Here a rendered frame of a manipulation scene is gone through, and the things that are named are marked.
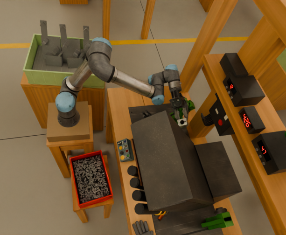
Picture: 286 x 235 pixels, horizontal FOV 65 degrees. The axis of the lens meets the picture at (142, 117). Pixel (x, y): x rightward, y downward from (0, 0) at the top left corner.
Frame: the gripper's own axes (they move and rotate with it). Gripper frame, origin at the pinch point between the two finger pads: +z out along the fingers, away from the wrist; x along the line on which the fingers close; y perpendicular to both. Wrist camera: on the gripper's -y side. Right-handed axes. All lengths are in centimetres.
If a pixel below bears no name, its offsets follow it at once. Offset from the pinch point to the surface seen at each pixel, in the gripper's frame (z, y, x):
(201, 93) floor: -53, -183, -20
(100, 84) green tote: -48, -19, -70
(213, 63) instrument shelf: -26.8, 7.0, 25.2
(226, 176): 34.3, 0.2, 17.8
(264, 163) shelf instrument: 27, 24, 38
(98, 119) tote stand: -28, -58, -107
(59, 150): 2, 10, -95
